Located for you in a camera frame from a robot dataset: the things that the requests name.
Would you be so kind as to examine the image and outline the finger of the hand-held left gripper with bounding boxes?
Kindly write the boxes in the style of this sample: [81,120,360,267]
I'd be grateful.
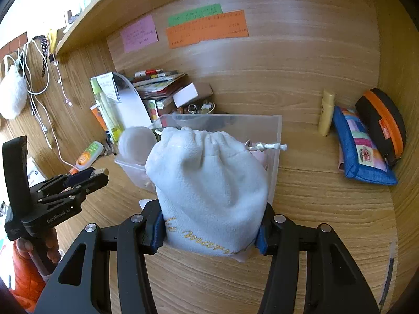
[29,169,91,197]
[37,173,110,206]

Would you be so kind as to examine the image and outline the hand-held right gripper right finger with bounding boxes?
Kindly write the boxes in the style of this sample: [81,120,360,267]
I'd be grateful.
[253,202,379,314]

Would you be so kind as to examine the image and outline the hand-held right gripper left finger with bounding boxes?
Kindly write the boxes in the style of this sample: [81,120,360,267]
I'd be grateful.
[33,199,165,314]

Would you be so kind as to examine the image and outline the white drawstring pouch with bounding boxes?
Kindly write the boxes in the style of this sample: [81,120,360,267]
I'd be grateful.
[145,126,288,263]

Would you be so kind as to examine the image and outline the clear plastic box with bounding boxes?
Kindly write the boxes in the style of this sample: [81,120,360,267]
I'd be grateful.
[114,114,283,203]

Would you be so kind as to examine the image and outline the wooden desktop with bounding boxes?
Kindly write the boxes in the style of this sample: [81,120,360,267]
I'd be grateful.
[29,111,404,314]

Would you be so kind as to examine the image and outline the person's left hand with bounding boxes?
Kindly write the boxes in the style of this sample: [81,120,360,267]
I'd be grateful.
[13,227,62,266]

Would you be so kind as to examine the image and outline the white packet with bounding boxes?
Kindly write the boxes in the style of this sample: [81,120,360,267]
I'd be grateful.
[27,157,46,188]

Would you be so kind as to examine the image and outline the white orange-label small bottle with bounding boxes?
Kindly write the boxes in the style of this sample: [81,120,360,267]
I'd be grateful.
[75,141,105,167]

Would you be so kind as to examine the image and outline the white round puff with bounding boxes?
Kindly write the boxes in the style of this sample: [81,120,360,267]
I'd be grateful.
[118,126,157,165]

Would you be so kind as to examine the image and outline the orange box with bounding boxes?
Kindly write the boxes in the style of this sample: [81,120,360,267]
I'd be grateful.
[91,104,107,132]

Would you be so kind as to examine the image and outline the white curved paper sheet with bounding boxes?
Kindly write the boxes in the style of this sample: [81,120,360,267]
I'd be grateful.
[111,72,152,129]

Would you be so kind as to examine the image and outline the white fluffy bag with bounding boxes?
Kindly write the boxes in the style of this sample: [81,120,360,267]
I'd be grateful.
[0,65,29,120]

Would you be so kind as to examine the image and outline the handwritten white paper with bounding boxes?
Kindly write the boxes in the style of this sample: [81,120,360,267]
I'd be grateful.
[96,74,119,104]

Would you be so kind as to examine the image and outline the pile of booklets and cards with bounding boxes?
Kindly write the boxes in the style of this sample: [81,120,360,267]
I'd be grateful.
[131,70,189,109]

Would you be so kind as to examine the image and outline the small white box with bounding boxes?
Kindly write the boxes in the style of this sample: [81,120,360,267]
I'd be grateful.
[172,83,199,107]

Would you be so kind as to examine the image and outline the pile of small trinkets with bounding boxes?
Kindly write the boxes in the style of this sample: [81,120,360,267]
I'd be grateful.
[175,102,217,115]

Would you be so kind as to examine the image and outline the blue patchwork pouch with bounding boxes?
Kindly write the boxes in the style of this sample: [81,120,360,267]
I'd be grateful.
[332,105,399,186]

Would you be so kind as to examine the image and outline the black dotted headband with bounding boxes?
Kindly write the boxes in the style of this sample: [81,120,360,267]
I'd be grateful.
[34,35,53,79]

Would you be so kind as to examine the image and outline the yellow tube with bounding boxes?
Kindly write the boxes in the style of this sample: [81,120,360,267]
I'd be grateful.
[318,88,336,137]

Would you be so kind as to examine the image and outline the pink paper note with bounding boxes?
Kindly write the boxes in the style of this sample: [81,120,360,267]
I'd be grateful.
[120,15,159,54]

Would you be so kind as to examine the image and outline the black and orange case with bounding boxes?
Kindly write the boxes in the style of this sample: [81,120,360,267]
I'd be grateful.
[355,88,407,170]

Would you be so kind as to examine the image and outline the orange paper note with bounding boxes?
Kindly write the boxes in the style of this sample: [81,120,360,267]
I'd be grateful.
[165,10,250,50]

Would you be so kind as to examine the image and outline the green paper note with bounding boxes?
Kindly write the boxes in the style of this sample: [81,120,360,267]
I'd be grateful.
[168,4,222,27]

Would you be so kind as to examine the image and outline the white earphone cable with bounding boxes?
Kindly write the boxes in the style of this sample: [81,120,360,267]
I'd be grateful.
[52,59,73,107]

